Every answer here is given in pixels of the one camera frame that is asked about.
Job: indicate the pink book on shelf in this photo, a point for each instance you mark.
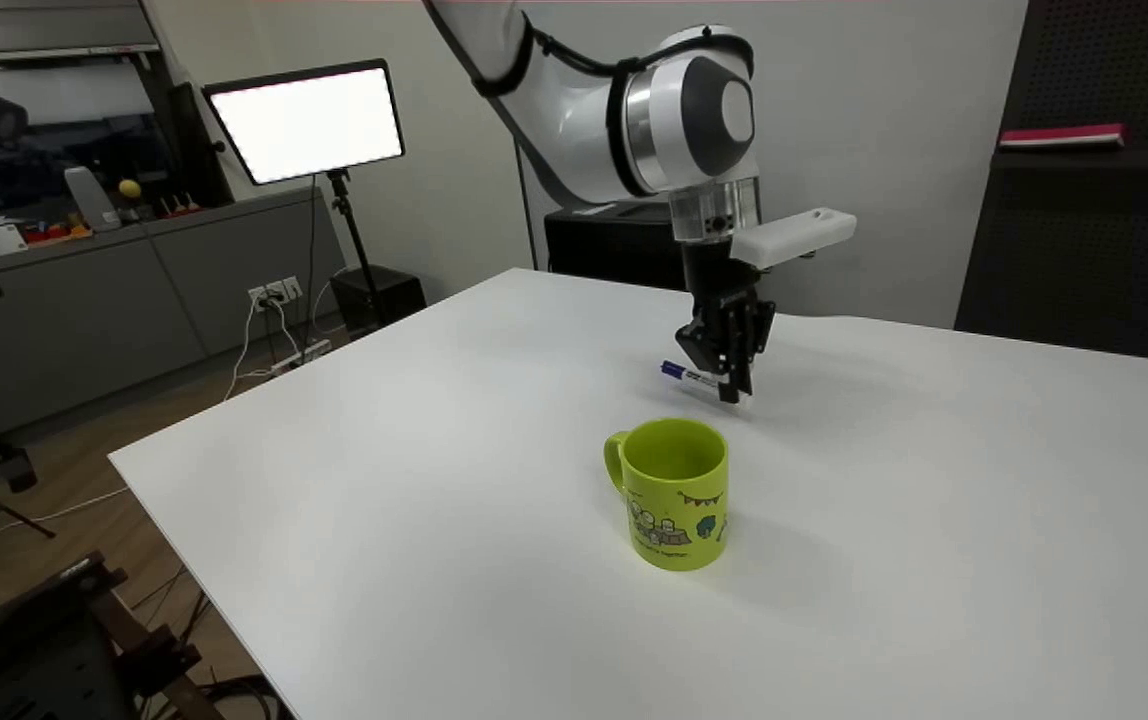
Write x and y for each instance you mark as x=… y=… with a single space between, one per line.
x=1067 y=137

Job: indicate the bright LED light panel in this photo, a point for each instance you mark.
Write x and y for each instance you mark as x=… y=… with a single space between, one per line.
x=310 y=123

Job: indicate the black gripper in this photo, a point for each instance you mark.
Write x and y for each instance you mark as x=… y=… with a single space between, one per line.
x=728 y=318

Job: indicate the white wall power socket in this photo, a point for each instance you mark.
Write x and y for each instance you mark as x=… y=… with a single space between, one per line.
x=280 y=290

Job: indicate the black light stand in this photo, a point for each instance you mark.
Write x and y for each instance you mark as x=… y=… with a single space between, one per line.
x=365 y=292

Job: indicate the blue and white marker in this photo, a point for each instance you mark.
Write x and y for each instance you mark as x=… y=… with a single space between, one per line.
x=682 y=372

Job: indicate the yellow-green ceramic mug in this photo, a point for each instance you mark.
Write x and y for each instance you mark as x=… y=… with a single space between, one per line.
x=672 y=485

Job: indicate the black tall shelf cabinet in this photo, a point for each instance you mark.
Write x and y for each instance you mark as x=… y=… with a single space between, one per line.
x=1062 y=243

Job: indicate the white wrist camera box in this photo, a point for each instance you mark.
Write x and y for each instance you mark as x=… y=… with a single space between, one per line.
x=792 y=236

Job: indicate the black computer tower case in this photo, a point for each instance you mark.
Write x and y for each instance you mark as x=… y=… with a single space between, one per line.
x=627 y=243

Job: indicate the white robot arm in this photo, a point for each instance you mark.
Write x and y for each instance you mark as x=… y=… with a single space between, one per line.
x=660 y=124

